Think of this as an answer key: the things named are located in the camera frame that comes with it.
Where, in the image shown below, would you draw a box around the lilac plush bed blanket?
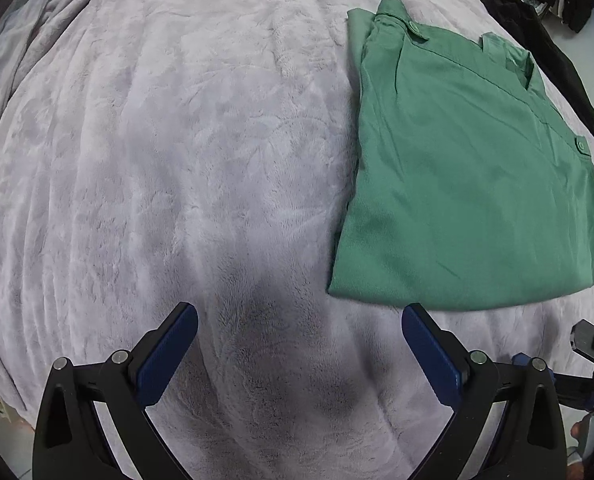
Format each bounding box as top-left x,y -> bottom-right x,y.
0,0 -> 594,480

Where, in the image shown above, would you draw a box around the person's right hand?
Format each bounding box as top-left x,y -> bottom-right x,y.
566,415 -> 594,480

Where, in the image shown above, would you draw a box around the green trousers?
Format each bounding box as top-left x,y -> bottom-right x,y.
328,0 -> 594,311

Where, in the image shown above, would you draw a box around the black clothing on hanger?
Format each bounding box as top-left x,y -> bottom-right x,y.
480,0 -> 594,136

